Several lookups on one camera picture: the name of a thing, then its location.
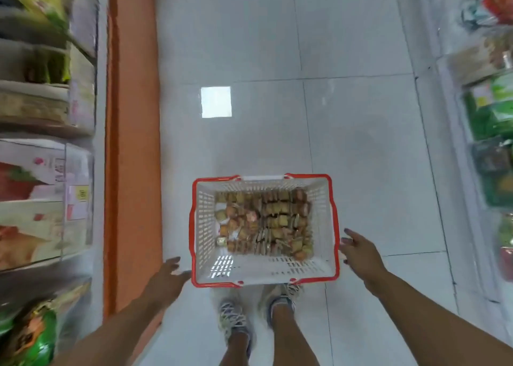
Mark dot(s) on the person's left hand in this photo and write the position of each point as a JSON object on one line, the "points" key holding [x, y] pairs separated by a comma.
{"points": [[164, 286]]}

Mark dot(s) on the person's right hand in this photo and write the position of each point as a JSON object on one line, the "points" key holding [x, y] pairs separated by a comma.
{"points": [[365, 259]]}

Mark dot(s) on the white basket with red rim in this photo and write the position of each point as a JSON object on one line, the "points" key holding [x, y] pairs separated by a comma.
{"points": [[204, 257]]}

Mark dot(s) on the pile of small snack packets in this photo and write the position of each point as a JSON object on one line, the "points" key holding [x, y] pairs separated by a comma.
{"points": [[264, 222]]}

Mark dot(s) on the white metal shelf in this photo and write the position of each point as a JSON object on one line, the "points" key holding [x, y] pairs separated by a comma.
{"points": [[98, 97]]}

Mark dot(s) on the person's right forearm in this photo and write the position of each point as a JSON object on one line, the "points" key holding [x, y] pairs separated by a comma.
{"points": [[433, 322]]}

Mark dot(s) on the person's left forearm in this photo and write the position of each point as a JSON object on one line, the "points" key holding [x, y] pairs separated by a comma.
{"points": [[112, 338]]}

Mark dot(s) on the person's left shoe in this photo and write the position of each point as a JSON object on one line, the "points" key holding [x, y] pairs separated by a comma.
{"points": [[234, 318]]}

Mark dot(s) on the person's shoe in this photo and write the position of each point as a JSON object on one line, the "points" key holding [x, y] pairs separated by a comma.
{"points": [[282, 298], [234, 318]]}

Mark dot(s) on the person's right shoe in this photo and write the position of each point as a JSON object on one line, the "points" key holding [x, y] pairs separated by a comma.
{"points": [[282, 298]]}

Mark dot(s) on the person's left leg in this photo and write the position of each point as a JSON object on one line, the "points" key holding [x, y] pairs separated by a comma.
{"points": [[236, 352]]}

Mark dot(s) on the person's leg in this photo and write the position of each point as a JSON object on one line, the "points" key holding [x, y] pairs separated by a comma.
{"points": [[236, 352], [292, 342]]}

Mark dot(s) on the person's right leg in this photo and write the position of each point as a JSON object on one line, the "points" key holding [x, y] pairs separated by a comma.
{"points": [[292, 342]]}

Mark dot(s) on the white opposite shelf unit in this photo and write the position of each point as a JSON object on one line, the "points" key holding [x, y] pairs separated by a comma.
{"points": [[449, 137]]}

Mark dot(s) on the orange shelf base panel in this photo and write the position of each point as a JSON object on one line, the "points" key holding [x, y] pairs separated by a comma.
{"points": [[132, 137]]}

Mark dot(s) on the green snack bag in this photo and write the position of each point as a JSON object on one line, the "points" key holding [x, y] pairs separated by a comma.
{"points": [[32, 334]]}

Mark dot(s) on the white red product boxes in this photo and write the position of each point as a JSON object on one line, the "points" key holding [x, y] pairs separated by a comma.
{"points": [[40, 209]]}

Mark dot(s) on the dark green packets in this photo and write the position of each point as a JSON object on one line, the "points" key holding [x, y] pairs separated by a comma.
{"points": [[495, 173]]}

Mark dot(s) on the bright green packets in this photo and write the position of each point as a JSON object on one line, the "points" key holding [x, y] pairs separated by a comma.
{"points": [[490, 105]]}

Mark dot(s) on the beige display box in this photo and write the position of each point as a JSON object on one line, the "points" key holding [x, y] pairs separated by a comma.
{"points": [[48, 97]]}

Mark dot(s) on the brown product box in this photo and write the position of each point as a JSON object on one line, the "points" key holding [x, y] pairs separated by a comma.
{"points": [[481, 57]]}

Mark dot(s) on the red snack packet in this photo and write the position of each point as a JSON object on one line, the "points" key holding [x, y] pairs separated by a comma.
{"points": [[493, 5]]}

